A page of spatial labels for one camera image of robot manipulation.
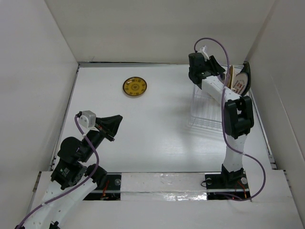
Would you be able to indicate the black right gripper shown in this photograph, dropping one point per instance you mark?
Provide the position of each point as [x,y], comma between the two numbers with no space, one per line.
[216,68]

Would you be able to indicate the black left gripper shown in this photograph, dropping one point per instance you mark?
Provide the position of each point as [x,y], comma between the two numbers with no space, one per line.
[109,125]

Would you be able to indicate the bamboo weave pattern tray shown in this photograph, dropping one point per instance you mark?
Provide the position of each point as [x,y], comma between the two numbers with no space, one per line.
[231,75]

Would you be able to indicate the white plate red characters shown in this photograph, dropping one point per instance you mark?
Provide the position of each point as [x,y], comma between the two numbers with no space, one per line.
[238,83]

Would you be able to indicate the yellow brown patterned plate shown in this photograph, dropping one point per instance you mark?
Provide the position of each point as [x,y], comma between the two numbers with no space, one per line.
[134,86]

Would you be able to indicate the purple round plate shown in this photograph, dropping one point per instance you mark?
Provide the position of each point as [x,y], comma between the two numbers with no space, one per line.
[222,77]

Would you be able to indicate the black floral square plate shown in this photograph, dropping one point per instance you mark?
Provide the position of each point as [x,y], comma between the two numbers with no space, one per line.
[246,71]

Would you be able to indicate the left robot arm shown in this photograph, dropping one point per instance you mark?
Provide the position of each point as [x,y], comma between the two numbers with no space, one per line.
[76,174]

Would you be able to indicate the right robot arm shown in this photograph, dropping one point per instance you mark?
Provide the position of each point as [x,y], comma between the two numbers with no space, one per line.
[237,111]

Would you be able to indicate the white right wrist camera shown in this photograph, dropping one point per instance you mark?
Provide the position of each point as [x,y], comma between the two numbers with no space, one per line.
[203,50]

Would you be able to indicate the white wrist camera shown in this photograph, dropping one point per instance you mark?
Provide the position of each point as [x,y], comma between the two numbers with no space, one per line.
[86,118]
[203,50]

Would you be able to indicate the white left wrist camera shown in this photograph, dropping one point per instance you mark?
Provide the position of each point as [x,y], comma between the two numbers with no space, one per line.
[86,118]

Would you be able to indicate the white wire dish rack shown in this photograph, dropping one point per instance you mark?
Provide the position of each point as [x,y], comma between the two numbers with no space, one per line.
[205,111]

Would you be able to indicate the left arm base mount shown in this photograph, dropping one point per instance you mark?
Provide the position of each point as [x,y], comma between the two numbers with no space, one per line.
[110,191]

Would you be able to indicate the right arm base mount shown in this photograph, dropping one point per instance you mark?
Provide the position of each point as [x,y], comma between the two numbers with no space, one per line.
[226,185]

